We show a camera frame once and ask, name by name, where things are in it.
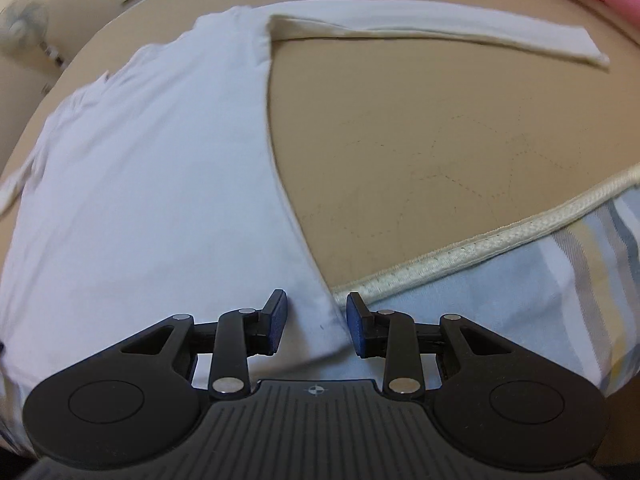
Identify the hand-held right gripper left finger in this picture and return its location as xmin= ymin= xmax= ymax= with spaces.
xmin=118 ymin=288 xmax=290 ymax=402

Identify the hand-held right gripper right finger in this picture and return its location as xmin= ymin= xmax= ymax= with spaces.
xmin=346 ymin=291 xmax=506 ymax=402

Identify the white long-sleeve shirt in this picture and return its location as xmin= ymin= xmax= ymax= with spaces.
xmin=0 ymin=2 xmax=611 ymax=441

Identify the beige mattress pad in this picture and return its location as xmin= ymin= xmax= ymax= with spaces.
xmin=0 ymin=0 xmax=640 ymax=303

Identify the striped bed sheet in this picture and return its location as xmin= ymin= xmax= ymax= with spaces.
xmin=330 ymin=180 xmax=640 ymax=403

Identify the white standing fan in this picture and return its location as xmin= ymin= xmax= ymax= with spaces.
xmin=0 ymin=0 xmax=70 ymax=70

